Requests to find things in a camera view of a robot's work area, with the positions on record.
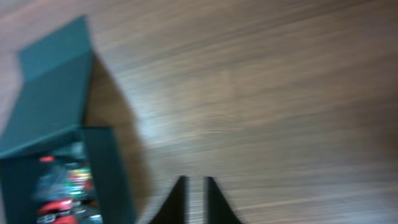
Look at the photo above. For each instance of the red handled wire cutters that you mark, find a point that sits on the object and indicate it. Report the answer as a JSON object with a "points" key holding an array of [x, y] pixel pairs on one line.
{"points": [[69, 211]]}

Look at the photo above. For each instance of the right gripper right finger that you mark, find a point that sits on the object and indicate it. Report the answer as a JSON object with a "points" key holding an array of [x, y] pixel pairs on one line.
{"points": [[217, 208]]}

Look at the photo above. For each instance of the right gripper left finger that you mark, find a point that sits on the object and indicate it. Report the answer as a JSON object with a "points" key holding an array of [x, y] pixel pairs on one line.
{"points": [[174, 208]]}

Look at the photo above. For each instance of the clear case coloured screwdrivers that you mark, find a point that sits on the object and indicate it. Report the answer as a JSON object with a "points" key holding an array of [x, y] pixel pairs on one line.
{"points": [[61, 182]]}

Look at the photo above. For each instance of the dark green box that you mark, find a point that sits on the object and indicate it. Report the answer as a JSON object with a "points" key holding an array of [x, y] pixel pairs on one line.
{"points": [[48, 114]]}

